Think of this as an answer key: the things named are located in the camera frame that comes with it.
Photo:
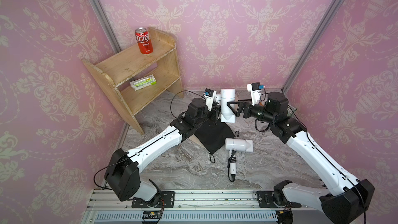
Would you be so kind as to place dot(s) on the aluminium corner post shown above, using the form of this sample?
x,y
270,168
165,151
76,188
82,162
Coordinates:
x,y
328,16
105,24

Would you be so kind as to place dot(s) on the green white box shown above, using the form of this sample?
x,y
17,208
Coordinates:
x,y
143,82

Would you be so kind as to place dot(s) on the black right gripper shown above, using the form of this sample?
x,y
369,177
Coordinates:
x,y
237,113

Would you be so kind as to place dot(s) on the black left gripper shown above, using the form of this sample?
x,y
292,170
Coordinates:
x,y
215,113

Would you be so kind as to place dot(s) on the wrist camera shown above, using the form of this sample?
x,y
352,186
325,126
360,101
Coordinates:
x,y
255,90
209,96

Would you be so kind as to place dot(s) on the right aluminium corner post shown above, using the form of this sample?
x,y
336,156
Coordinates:
x,y
328,16

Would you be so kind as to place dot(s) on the black drawstring bag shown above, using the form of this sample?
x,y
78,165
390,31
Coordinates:
x,y
213,135

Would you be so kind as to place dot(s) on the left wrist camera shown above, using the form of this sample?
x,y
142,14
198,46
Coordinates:
x,y
209,96

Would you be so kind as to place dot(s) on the red cola can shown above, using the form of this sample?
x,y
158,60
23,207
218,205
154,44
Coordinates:
x,y
143,40

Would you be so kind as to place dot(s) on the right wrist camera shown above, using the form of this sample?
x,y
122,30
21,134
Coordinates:
x,y
255,90

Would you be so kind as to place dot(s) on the left aluminium corner post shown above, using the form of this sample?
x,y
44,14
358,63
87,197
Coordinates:
x,y
105,24

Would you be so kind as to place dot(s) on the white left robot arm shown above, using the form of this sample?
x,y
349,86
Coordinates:
x,y
125,167

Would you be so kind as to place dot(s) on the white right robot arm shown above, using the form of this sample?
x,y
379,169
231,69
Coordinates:
x,y
344,197

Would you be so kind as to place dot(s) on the wooden two-tier shelf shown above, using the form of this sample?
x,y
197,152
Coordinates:
x,y
117,70

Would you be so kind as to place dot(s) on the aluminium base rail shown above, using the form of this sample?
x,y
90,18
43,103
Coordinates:
x,y
237,206

